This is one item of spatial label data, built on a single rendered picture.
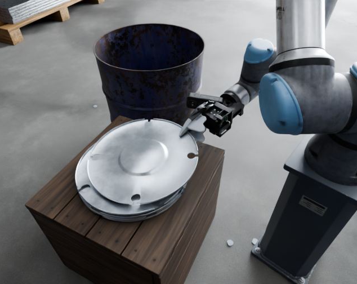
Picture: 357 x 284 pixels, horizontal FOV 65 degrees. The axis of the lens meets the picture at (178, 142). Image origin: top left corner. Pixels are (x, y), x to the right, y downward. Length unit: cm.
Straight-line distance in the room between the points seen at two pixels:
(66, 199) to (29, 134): 87
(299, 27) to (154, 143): 43
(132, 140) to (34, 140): 83
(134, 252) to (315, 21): 57
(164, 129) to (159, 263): 36
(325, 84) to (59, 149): 118
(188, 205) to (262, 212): 50
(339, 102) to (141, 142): 47
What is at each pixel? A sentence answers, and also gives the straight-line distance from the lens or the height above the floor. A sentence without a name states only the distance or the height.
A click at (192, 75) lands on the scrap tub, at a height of 42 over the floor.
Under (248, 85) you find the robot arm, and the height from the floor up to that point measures 47.
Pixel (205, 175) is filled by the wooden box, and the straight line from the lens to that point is 76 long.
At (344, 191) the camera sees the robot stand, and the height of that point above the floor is 45.
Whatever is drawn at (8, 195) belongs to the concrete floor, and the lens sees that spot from 134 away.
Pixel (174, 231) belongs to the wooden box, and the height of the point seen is 35.
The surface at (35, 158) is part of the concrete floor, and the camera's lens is 144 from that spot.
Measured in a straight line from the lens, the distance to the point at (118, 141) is 80.
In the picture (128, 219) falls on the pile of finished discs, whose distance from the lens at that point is 67.
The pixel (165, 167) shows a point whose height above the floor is 40.
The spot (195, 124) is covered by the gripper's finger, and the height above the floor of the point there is 44.
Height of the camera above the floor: 93
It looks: 43 degrees down
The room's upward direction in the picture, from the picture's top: straight up
